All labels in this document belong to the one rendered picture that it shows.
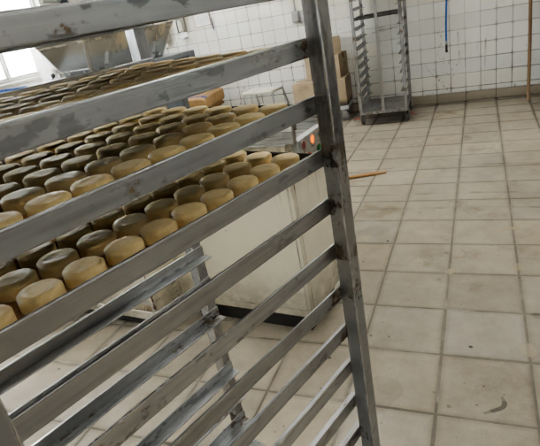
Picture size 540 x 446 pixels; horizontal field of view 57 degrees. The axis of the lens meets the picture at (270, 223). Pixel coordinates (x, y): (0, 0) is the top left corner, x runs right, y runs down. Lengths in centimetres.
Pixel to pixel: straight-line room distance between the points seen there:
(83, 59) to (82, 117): 162
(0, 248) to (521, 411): 164
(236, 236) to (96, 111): 157
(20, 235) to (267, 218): 151
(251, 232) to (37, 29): 159
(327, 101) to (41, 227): 48
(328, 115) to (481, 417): 126
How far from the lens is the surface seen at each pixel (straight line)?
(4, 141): 51
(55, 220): 54
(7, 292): 65
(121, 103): 57
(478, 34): 590
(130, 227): 71
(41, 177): 71
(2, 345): 55
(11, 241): 52
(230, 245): 212
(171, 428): 133
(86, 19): 56
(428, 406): 184
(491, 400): 188
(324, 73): 81
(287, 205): 189
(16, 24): 53
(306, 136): 190
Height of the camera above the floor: 130
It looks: 23 degrees down
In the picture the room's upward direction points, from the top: 11 degrees counter-clockwise
